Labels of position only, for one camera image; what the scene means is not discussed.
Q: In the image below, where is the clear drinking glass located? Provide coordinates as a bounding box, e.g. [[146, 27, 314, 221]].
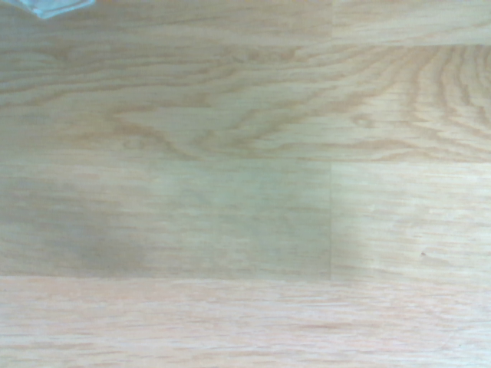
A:
[[0, 0, 96, 21]]

